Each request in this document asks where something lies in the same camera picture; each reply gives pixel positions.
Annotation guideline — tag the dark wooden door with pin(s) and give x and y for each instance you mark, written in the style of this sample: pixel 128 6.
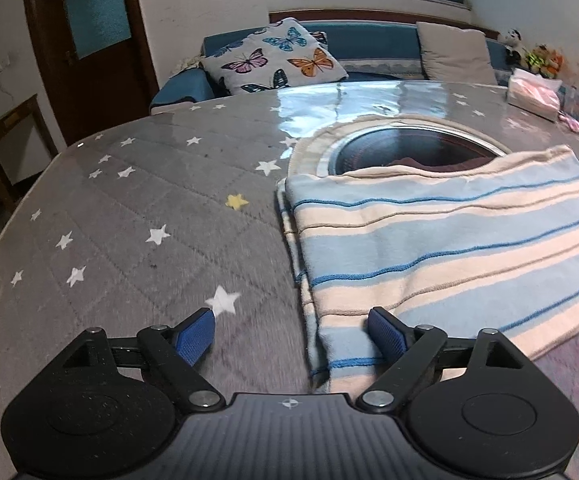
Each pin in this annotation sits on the dark wooden door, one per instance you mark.
pixel 104 80

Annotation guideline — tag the small pink object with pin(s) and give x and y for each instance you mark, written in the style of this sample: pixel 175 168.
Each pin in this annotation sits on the small pink object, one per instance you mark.
pixel 571 123

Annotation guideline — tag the blue sofa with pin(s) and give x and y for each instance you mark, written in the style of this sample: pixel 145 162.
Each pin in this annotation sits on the blue sofa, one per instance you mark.
pixel 369 37

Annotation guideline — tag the white lace cloth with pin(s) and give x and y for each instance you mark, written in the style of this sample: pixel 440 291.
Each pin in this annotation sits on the white lace cloth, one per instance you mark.
pixel 187 64

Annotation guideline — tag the orange green plush toy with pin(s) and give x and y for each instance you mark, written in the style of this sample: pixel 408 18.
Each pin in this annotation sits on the orange green plush toy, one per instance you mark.
pixel 544 60

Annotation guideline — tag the round black induction hotplate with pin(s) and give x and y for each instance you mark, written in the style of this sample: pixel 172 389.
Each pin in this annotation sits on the round black induction hotplate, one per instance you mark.
pixel 419 150

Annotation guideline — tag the wooden side table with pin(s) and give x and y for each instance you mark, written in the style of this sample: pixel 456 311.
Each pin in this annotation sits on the wooden side table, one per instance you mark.
pixel 14 120

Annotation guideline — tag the pink tissue pack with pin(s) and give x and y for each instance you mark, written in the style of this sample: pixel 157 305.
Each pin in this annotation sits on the pink tissue pack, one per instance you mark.
pixel 532 92

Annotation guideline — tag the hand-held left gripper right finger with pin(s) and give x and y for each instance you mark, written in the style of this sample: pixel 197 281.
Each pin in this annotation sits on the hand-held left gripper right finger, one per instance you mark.
pixel 387 332

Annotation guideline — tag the blue cream striped garment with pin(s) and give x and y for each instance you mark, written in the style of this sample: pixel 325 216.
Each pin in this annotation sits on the blue cream striped garment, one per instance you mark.
pixel 434 250

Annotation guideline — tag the beige pillow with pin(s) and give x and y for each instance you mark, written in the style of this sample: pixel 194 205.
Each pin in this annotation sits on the beige pillow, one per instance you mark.
pixel 457 52

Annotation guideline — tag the butterfly print pillow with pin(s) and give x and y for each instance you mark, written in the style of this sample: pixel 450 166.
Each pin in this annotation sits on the butterfly print pillow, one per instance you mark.
pixel 274 57

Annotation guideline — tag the grey star print table cover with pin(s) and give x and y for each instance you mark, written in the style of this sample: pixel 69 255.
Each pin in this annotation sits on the grey star print table cover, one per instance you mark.
pixel 144 200

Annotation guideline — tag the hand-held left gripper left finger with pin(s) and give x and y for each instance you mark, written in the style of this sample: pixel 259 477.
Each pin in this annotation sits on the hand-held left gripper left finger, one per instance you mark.
pixel 197 335

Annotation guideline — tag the white wall socket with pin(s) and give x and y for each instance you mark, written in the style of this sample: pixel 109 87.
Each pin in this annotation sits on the white wall socket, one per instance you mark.
pixel 5 65

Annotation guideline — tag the panda plush toy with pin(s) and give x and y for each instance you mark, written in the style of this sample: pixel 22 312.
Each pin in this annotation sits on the panda plush toy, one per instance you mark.
pixel 513 45

